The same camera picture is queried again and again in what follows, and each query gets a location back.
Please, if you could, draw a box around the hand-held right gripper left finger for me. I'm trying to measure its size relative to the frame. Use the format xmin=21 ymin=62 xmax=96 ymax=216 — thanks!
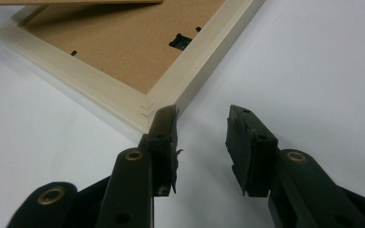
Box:
xmin=95 ymin=104 xmax=181 ymax=228

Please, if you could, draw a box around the white table mat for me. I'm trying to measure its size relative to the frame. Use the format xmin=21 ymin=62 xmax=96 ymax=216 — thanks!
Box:
xmin=0 ymin=0 xmax=365 ymax=228

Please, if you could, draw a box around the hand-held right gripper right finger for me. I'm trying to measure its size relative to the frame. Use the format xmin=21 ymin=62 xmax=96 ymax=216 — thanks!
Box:
xmin=224 ymin=104 xmax=365 ymax=228

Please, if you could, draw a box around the pale wooden picture frame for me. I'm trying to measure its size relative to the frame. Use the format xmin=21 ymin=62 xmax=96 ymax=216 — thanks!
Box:
xmin=0 ymin=0 xmax=267 ymax=134

